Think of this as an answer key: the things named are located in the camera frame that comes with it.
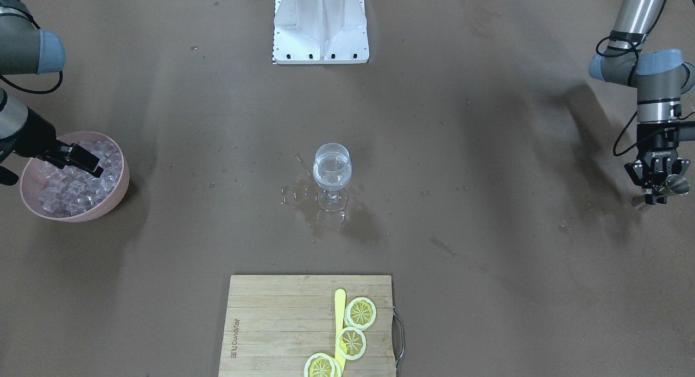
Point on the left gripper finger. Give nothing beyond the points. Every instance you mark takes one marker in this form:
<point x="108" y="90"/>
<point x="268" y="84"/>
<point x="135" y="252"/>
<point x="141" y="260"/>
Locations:
<point x="648" y="180"/>
<point x="678" y="170"/>

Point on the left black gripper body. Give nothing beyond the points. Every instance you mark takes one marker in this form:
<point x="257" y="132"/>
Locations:
<point x="661" y="154"/>

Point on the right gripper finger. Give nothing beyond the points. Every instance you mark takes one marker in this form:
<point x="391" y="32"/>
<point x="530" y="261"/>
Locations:
<point x="74" y="155"/>

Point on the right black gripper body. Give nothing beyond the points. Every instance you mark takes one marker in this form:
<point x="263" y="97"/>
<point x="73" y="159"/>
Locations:
<point x="36" y="132"/>

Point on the steel jigger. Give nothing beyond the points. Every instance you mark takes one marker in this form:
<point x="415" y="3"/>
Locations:
<point x="672" y="185"/>

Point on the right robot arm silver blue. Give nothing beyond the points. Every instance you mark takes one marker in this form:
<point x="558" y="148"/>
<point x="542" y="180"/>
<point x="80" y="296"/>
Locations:
<point x="26" y="48"/>

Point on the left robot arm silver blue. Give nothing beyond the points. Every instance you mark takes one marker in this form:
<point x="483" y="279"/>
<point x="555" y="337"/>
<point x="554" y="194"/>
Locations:
<point x="660" y="79"/>

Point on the pile of ice cubes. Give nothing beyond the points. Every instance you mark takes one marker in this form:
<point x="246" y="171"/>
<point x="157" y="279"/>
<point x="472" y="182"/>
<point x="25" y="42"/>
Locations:
<point x="70" y="191"/>

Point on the clear wine glass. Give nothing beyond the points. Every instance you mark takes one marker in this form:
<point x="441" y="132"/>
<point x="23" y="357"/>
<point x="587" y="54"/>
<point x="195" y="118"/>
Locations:
<point x="332" y="172"/>

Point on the pink bowl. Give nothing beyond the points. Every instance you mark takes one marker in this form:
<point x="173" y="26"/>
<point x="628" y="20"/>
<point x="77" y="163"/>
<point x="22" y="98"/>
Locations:
<point x="30" y="183"/>

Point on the bamboo cutting board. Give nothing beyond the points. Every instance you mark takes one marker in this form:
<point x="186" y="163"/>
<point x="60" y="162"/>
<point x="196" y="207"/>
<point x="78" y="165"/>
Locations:
<point x="274" y="323"/>

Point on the yellow plastic knife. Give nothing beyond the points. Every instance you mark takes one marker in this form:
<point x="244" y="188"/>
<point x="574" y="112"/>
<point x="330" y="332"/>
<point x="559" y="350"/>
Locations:
<point x="339" y="304"/>

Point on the lemon slice far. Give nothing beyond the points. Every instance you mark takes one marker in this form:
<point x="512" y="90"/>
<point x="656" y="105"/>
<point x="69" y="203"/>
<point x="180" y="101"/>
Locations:
<point x="360" y="313"/>

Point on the lemon slice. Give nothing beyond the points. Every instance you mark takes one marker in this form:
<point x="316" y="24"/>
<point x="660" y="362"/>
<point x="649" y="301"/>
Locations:
<point x="360" y="313"/>
<point x="321" y="365"/>
<point x="351" y="343"/>

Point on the lemon slice near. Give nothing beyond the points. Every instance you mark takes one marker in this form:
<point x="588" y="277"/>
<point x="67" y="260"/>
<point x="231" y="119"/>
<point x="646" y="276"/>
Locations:
<point x="321" y="365"/>

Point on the lemon slice middle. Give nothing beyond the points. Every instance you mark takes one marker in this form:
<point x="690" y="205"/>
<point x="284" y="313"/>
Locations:
<point x="351" y="343"/>

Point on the white pedestal column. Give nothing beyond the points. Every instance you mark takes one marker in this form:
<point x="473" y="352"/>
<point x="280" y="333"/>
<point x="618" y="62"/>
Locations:
<point x="326" y="32"/>

